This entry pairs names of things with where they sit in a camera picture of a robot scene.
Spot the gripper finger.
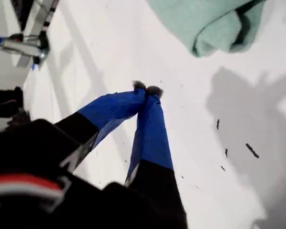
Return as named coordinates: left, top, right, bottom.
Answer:
left=124, top=85, right=188, bottom=229
left=54, top=80, right=147, bottom=171

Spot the pale green T-shirt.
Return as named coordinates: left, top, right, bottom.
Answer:
left=145, top=0, right=268, bottom=58

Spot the metal stand with clamp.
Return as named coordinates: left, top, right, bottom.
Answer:
left=0, top=0, right=61, bottom=70

